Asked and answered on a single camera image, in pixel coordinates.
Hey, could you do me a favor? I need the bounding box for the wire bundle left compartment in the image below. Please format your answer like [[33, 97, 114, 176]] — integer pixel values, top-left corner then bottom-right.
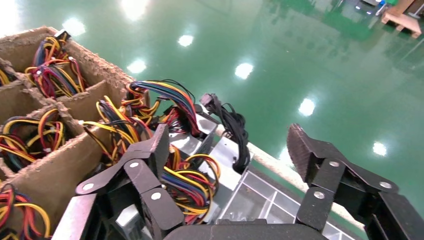
[[0, 108, 67, 173]]

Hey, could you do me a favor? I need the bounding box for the wire bundle top compartment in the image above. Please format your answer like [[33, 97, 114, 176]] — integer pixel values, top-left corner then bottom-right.
[[24, 29, 89, 99]]

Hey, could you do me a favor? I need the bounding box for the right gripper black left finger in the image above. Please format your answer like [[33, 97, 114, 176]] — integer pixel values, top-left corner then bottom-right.
[[75, 124, 185, 240]]

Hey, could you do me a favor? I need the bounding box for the power supply with black cable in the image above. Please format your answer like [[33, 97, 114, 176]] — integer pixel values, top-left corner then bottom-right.
[[120, 79, 256, 200]]

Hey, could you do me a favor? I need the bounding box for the wire bundle middle compartment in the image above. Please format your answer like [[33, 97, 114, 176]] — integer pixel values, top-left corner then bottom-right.
[[79, 95, 155, 167]]

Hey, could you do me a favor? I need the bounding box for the brown cardboard divider box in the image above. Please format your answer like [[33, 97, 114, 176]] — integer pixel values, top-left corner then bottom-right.
[[0, 25, 152, 233]]

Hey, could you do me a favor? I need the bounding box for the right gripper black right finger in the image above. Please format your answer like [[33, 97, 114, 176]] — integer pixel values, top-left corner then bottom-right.
[[286, 124, 424, 240]]

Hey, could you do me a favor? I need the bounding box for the power supply with coloured wires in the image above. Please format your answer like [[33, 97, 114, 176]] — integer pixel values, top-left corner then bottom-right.
[[160, 145, 223, 226], [0, 183, 100, 240]]

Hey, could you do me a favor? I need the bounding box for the clear plastic divided tray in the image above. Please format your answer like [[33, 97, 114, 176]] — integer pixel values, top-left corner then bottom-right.
[[216, 170, 357, 240]]

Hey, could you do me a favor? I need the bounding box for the wire bundle compartment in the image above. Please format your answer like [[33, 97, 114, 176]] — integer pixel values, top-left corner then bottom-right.
[[24, 29, 89, 99], [0, 108, 67, 173], [79, 95, 155, 167]]

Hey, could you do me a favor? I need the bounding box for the wooden pallet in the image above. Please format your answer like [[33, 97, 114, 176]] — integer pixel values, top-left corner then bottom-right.
[[380, 0, 423, 39]]

